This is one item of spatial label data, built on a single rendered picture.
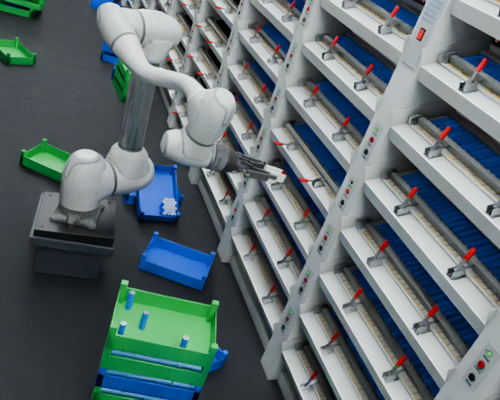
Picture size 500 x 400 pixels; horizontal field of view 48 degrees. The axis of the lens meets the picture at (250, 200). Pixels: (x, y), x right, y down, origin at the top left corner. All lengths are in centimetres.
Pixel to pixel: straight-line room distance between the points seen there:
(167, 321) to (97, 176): 74
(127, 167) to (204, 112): 74
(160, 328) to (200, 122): 62
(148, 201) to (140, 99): 81
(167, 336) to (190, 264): 98
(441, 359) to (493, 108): 63
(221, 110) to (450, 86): 62
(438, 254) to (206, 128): 73
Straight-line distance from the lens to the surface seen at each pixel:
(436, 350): 154
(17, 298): 232
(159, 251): 266
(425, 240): 157
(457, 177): 151
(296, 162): 215
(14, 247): 255
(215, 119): 164
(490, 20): 151
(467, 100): 149
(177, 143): 172
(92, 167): 222
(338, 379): 188
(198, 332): 174
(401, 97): 168
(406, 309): 162
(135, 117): 225
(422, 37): 166
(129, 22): 206
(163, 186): 297
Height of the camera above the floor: 159
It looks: 29 degrees down
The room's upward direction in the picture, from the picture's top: 20 degrees clockwise
